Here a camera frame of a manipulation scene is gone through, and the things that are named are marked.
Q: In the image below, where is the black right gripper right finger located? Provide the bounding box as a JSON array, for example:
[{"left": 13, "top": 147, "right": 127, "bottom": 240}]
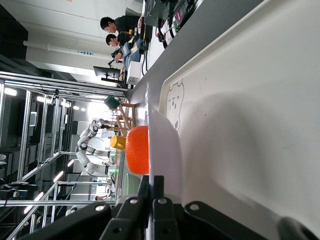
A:
[{"left": 151, "top": 174, "right": 186, "bottom": 240}]

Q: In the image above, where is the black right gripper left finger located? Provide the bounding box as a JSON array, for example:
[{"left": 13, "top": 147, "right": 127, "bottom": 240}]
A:
[{"left": 99, "top": 174, "right": 151, "bottom": 240}]

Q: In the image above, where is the white round plate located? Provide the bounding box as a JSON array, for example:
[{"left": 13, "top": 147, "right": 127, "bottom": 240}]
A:
[{"left": 144, "top": 82, "right": 185, "bottom": 203}]

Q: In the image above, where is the orange fruit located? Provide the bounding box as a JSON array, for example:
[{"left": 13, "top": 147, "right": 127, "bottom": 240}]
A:
[{"left": 124, "top": 125, "right": 150, "bottom": 175}]

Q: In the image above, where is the pale green bowl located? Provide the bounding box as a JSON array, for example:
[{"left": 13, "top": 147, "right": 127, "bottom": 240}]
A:
[{"left": 123, "top": 173, "right": 141, "bottom": 198}]

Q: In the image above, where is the yellow cup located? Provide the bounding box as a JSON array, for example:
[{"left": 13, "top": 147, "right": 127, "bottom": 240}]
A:
[{"left": 109, "top": 134, "right": 127, "bottom": 151}]

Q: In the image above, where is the wooden peg mug rack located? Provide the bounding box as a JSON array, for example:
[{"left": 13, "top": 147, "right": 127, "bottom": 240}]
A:
[{"left": 108, "top": 102, "right": 137, "bottom": 137}]

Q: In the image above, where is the cream bear print tray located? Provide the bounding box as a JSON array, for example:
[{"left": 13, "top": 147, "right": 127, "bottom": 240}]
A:
[{"left": 158, "top": 0, "right": 320, "bottom": 236}]

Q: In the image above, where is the white cardboard box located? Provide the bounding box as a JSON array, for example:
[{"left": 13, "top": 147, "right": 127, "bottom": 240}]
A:
[{"left": 126, "top": 61, "right": 143, "bottom": 86}]

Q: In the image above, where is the black computer monitor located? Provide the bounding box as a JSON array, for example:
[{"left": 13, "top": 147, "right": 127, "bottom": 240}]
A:
[{"left": 93, "top": 65, "right": 122, "bottom": 82}]

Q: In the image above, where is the person in blue apron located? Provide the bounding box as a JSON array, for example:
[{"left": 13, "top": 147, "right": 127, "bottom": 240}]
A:
[{"left": 105, "top": 31, "right": 137, "bottom": 61}]

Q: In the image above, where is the person in black top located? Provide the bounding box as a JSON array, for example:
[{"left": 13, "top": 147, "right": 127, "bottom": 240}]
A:
[{"left": 99, "top": 14, "right": 142, "bottom": 35}]

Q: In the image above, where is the black power strip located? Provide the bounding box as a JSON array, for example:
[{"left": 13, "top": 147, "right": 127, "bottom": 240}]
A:
[{"left": 173, "top": 0, "right": 201, "bottom": 27}]

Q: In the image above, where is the aluminium frame structure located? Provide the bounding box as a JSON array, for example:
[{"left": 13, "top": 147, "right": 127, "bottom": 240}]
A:
[{"left": 0, "top": 71, "right": 126, "bottom": 240}]

